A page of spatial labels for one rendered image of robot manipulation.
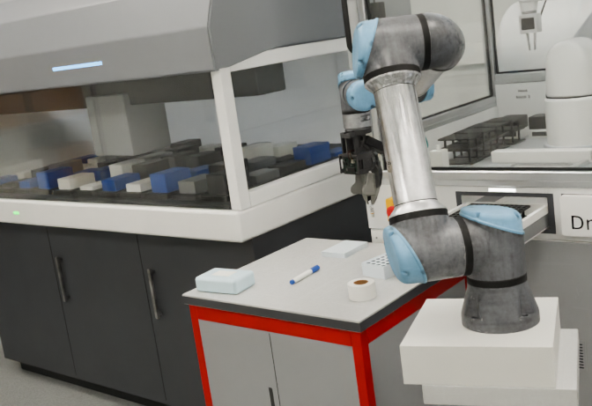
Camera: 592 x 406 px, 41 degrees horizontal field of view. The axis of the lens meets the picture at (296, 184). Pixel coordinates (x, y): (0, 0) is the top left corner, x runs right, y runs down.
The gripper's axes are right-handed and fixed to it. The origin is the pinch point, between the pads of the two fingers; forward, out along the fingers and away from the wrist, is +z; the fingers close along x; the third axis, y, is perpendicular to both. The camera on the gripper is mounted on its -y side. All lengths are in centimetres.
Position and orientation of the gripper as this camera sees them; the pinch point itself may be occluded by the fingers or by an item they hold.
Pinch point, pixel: (372, 199)
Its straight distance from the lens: 219.7
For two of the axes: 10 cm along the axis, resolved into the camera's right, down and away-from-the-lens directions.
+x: 6.5, 0.6, -7.6
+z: 1.3, 9.7, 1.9
